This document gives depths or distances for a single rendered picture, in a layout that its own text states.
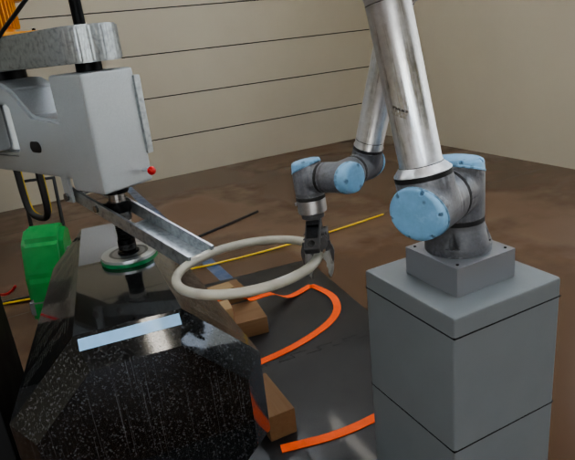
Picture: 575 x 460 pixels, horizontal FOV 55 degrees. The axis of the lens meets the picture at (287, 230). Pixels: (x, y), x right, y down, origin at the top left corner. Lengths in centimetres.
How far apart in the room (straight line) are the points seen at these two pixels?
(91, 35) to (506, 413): 175
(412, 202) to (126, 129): 112
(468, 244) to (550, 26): 480
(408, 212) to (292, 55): 640
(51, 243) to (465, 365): 278
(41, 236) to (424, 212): 281
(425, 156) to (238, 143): 614
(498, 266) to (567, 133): 462
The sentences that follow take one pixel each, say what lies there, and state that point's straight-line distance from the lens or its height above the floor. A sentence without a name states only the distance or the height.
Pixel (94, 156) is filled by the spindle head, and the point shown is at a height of 124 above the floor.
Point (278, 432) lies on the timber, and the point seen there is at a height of 5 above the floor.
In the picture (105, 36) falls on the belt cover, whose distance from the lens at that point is 204.
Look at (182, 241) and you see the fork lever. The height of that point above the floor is 90.
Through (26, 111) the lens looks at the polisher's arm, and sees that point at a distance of 240.
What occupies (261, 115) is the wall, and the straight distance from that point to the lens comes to 754.
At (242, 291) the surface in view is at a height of 92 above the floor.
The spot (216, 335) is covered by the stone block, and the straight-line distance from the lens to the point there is 183.
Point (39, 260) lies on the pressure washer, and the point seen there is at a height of 41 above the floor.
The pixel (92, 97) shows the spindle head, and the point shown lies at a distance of 203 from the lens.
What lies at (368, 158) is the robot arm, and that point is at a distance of 166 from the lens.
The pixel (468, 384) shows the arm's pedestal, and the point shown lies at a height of 63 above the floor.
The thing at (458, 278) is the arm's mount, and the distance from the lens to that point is 157.
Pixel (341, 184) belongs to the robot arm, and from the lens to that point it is 156.
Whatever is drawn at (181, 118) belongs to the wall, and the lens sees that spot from 716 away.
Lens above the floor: 158
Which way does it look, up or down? 20 degrees down
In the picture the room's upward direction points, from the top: 6 degrees counter-clockwise
